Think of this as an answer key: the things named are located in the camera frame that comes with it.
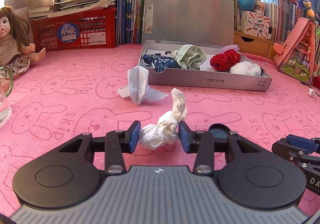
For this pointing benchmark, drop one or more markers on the brown haired baby doll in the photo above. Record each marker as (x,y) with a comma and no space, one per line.
(17,52)

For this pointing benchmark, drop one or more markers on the blue floral fabric pouch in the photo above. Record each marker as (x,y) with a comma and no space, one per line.
(160,62)

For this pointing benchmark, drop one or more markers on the wooden drawer shelf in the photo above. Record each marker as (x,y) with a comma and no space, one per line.
(254,45)

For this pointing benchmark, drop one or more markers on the red crochet bow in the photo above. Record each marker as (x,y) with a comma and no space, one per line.
(224,61)

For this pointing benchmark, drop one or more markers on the clear glass cup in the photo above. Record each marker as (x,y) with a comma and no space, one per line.
(5,107)

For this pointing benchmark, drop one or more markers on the red plastic basket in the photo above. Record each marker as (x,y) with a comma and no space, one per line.
(88,29)

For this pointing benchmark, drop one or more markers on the white fluffy cat plush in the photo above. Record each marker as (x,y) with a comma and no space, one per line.
(246,68)

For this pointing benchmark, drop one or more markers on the row of books right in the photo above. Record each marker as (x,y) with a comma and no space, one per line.
(283,16)

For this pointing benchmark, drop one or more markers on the black binder clips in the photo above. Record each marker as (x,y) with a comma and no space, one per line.
(262,65)

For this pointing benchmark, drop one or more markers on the white tissue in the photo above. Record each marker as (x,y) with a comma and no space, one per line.
(164,132)

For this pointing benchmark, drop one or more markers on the white colourful stationery box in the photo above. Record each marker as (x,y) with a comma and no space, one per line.
(255,24)

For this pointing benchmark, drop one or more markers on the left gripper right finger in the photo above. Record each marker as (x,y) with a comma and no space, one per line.
(204,145)

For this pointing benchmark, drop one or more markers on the pink house shaped toy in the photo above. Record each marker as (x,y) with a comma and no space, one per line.
(296,56)

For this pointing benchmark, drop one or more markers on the purple fluffy plush heart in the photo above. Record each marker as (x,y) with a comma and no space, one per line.
(230,47)

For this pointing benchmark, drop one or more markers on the row of blue books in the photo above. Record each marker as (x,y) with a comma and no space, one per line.
(129,21)

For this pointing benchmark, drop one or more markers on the green patterned cloth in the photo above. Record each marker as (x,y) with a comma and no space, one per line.
(189,57)

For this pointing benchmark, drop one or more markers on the white paper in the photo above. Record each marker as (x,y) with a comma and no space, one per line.
(138,88)

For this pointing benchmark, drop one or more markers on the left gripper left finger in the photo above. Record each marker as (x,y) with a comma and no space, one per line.
(114,144)

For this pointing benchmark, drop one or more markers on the small white paper scrap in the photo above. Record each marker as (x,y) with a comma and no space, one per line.
(312,93)

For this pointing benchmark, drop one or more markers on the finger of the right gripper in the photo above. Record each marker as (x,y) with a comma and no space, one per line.
(289,147)

